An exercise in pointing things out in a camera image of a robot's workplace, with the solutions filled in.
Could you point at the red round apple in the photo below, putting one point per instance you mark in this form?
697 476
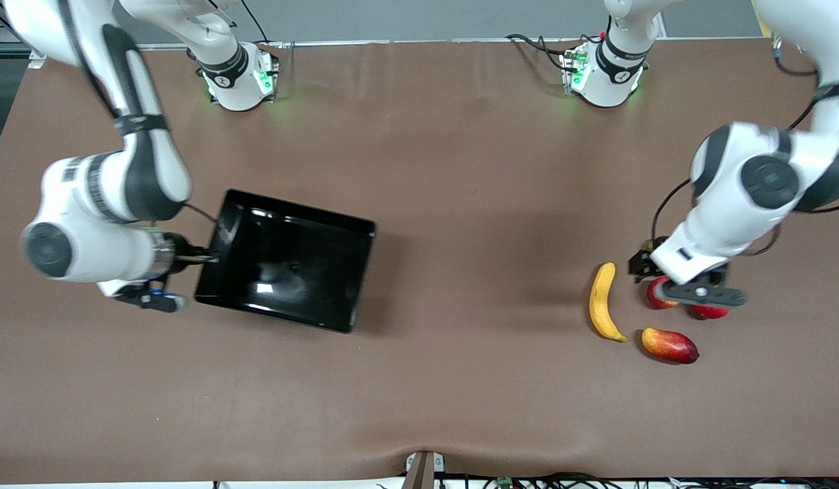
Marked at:
710 312

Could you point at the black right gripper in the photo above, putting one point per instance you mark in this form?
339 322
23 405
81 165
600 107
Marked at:
179 250

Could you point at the dark purple mangosteen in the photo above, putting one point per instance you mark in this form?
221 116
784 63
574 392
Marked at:
660 242

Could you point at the yellow banana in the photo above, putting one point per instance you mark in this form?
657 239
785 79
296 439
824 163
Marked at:
599 305

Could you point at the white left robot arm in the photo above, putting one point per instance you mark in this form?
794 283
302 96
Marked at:
766 183

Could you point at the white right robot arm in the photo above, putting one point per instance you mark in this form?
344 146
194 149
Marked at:
100 197

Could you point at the brown table mat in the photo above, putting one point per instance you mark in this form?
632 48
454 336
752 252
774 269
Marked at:
460 394

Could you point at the black plastic box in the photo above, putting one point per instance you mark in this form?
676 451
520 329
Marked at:
290 265

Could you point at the red yellow apple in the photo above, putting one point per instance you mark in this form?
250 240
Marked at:
657 297

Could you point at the red yellow mango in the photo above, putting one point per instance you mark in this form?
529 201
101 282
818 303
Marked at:
670 346

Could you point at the metal table clamp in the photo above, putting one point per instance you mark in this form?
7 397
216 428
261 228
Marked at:
423 470

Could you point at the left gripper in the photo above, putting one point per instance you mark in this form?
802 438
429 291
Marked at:
642 262

